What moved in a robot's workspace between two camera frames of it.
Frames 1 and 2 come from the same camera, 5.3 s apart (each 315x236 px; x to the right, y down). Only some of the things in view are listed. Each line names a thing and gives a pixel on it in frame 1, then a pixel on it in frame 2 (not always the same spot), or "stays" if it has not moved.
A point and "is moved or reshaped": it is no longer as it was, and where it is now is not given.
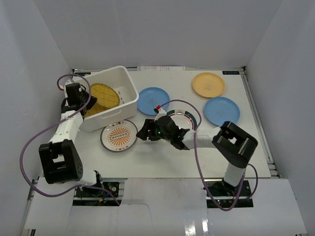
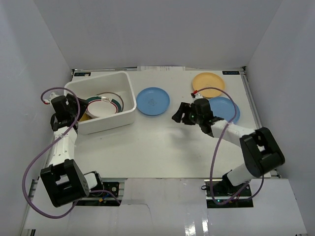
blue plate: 219,109 stays
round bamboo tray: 107,99 is moved or reshaped
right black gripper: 149,125 -> 183,107
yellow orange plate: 208,85 stays
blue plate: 149,98 stays
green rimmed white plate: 183,117 is moved or reshaped
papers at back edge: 161,68 stays
